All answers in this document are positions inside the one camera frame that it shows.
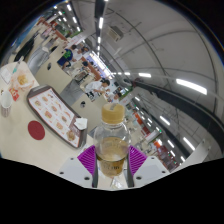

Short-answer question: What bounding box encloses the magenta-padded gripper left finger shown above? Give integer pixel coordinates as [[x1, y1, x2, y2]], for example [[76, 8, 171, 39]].
[[56, 145, 99, 189]]

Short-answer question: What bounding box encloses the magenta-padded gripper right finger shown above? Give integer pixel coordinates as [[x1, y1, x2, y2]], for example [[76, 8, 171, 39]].
[[126, 145, 171, 188]]

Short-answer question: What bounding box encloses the clear bottle with tan cap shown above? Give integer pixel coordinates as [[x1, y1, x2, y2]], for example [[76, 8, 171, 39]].
[[93, 103, 132, 178]]

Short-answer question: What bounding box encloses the dark brown serving tray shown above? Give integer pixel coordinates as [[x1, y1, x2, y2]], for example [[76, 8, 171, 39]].
[[26, 84, 88, 149]]

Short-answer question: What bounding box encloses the crumpled white napkin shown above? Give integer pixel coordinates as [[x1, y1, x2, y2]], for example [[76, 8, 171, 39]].
[[73, 117, 89, 131]]

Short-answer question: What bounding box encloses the beige chair with round hole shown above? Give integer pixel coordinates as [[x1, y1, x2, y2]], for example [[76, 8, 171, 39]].
[[34, 46, 77, 98], [70, 94, 108, 134]]

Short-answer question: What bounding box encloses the flat round red coaster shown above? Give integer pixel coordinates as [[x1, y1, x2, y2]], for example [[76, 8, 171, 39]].
[[27, 120, 46, 141]]

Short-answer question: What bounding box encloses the printed paper tray liner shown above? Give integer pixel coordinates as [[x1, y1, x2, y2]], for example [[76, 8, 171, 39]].
[[29, 88, 81, 148]]

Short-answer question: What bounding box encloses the person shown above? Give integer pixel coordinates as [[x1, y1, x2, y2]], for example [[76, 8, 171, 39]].
[[56, 48, 76, 70], [84, 78, 111, 96], [108, 91, 123, 104]]

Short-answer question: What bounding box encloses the group of ceiling lights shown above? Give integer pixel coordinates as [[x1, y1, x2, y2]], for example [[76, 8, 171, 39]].
[[53, 0, 209, 161]]

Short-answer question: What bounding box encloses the small clear teal-capped bottle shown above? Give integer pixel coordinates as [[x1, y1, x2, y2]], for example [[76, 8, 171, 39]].
[[12, 61, 20, 75]]

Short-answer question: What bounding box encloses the white printed card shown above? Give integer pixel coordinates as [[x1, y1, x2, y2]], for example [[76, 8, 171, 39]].
[[0, 66, 14, 84]]

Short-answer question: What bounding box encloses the black backpack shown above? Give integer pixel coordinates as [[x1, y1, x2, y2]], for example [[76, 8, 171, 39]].
[[13, 34, 37, 63]]

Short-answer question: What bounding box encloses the ceiling air conditioner unit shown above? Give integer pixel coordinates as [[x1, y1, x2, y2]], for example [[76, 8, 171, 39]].
[[106, 25, 125, 43]]

